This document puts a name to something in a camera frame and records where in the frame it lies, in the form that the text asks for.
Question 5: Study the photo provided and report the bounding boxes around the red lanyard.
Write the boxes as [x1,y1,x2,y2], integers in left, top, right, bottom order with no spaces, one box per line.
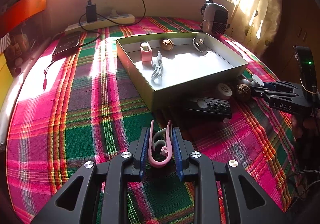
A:
[43,60,59,91]

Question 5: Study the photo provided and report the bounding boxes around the cardboard box tray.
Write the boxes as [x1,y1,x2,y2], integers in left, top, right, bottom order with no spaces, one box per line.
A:
[116,33,249,110]

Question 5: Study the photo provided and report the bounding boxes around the small white round jar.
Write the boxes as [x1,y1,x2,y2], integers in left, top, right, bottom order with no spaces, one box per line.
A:
[215,83,234,101]

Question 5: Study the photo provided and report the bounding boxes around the black charging cable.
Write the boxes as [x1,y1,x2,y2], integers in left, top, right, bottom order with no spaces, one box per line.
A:
[79,0,146,47]

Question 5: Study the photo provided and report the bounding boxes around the black textured remote device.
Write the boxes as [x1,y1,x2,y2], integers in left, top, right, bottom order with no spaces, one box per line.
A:
[186,97,232,122]

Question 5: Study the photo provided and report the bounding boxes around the black charger adapter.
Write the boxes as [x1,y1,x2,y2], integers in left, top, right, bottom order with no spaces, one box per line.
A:
[85,1,97,23]

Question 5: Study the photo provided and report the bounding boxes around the white usb cable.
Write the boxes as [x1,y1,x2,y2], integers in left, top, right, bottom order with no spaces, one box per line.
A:
[150,50,164,79]

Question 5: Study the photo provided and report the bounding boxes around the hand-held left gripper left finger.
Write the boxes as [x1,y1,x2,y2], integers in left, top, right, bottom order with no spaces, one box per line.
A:
[30,126,152,224]

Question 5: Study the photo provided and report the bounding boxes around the cream dotted curtain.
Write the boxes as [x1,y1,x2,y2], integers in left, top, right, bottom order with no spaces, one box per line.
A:
[235,0,285,57]

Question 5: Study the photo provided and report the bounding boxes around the person's right hand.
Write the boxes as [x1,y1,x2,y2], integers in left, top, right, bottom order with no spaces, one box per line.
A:
[291,114,304,139]

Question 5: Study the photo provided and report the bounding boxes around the yellow box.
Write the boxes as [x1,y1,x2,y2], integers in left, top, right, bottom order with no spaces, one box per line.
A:
[0,54,13,112]

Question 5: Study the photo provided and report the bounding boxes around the brown walnut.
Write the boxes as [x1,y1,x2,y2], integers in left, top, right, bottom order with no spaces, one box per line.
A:
[161,38,174,51]
[236,83,251,102]

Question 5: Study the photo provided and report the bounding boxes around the black round disc gadget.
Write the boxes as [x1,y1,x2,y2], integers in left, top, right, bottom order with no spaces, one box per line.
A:
[192,37,207,52]

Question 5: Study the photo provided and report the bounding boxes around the pink and mint plastic clip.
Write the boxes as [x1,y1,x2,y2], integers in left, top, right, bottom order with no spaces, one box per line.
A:
[140,42,152,62]
[148,119,174,167]

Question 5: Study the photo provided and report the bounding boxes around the small grey desk heater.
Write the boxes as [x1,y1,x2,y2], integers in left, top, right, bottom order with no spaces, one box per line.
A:
[200,0,229,37]

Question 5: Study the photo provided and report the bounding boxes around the white power strip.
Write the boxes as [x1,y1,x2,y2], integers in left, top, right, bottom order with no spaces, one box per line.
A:
[65,13,135,34]

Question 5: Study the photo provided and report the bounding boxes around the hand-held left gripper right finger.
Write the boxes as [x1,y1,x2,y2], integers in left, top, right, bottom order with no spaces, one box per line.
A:
[171,127,292,224]

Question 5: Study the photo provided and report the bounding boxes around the striped box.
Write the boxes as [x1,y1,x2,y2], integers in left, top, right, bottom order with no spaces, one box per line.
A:
[0,34,12,53]

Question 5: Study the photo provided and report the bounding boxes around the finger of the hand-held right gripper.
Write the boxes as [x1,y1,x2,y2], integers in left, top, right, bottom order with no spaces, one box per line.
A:
[251,87,302,101]
[257,80,302,91]

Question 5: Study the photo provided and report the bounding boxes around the white disc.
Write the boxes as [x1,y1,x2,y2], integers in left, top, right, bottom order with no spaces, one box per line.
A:
[251,74,264,88]

